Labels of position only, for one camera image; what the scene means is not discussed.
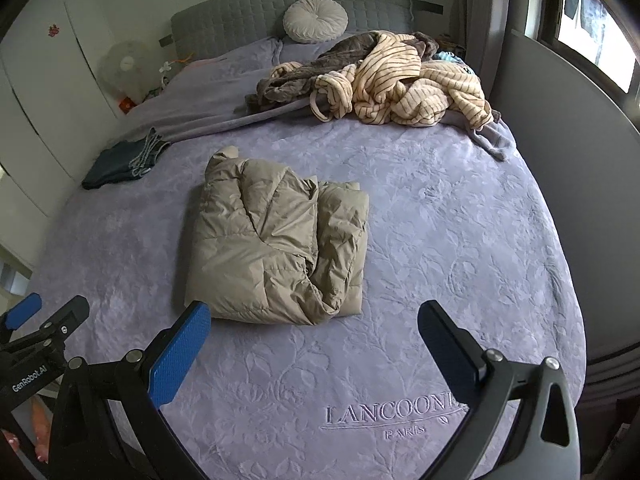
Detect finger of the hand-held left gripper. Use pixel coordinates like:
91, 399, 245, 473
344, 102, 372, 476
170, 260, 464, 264
0, 292, 42, 333
0, 296, 91, 366

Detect white wardrobe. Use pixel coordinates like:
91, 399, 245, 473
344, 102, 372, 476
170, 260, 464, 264
0, 0, 126, 211

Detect teal cloth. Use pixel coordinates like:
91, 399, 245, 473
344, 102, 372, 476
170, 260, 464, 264
434, 49, 471, 67

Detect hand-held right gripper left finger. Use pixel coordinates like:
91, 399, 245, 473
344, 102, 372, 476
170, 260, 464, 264
50, 300, 213, 480

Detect window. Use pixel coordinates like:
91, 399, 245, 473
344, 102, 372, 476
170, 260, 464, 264
542, 0, 640, 93

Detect purple embossed fleece blanket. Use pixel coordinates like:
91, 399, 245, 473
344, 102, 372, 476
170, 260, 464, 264
30, 105, 587, 480

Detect person's foot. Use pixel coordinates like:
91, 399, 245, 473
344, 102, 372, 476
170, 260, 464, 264
31, 399, 52, 465

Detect grey-brown fleece garment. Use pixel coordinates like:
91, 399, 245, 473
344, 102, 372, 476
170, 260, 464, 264
245, 30, 451, 113

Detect white standing fan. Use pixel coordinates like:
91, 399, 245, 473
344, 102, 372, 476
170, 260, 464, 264
97, 40, 151, 98

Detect plain lilac-grey blanket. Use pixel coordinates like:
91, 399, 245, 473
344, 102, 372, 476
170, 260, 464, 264
122, 37, 512, 162

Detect cream striped fleece robe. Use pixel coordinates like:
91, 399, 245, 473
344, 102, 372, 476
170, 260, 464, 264
310, 31, 496, 133

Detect folded dark jeans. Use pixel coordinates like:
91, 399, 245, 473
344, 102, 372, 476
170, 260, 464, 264
81, 127, 172, 191

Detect round white cushion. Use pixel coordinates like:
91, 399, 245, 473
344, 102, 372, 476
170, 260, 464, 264
283, 0, 349, 44

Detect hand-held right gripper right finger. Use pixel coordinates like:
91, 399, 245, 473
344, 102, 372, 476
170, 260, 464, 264
417, 300, 581, 480

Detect grey quilted headboard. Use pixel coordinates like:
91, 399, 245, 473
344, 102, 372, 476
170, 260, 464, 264
170, 0, 443, 66

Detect beige quilted puffer jacket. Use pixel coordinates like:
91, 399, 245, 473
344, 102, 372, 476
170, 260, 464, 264
184, 146, 371, 327

